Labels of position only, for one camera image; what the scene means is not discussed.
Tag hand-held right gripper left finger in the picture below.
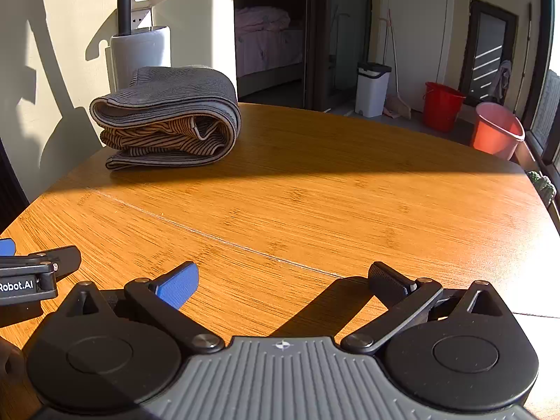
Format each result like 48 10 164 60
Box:
51 261 226 355

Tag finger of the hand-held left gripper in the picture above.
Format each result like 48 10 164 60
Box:
0 238 82 280

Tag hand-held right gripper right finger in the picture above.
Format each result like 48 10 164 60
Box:
340 261 513 355

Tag striped knit sweater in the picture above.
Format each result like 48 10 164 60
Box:
89 65 243 172

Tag broom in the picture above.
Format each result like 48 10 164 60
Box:
383 8 413 120

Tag dark green plant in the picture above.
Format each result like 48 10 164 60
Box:
527 169 558 207

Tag red bucket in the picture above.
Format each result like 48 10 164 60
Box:
422 81 467 133

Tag pink bucket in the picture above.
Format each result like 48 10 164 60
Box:
470 102 526 162

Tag white trash bin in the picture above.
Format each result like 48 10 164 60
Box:
354 61 393 118

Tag grey hanging cloth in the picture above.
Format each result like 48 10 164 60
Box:
493 59 513 105

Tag white cylindrical appliance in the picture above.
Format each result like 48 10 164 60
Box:
108 25 172 92

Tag dark framed glass door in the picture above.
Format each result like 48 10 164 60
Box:
458 0 520 106

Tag bed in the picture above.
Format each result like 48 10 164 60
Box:
234 6 306 98

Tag mop pole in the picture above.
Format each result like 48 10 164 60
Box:
513 2 533 117

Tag black pipe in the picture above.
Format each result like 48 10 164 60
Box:
117 0 134 36

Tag large dark window frame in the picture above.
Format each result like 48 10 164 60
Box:
522 0 560 178

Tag dark sliding door frame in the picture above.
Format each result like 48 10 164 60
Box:
303 0 334 111

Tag white wall socket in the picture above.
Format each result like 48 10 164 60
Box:
130 6 155 30

